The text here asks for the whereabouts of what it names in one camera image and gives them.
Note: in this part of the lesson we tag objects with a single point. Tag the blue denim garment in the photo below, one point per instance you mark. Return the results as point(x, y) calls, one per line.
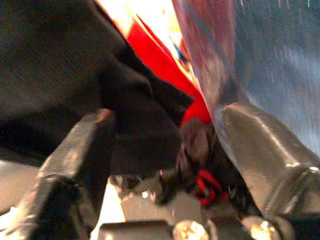
point(262, 62)

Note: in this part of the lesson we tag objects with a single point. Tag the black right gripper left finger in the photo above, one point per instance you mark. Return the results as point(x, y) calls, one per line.
point(62, 172)

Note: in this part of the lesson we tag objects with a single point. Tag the red cloth garment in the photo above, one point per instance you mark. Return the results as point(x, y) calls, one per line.
point(165, 75)

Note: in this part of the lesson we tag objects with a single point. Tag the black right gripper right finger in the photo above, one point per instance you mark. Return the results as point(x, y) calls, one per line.
point(270, 160)

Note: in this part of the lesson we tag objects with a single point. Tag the black cloth garment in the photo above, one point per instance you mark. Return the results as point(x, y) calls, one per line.
point(75, 75)

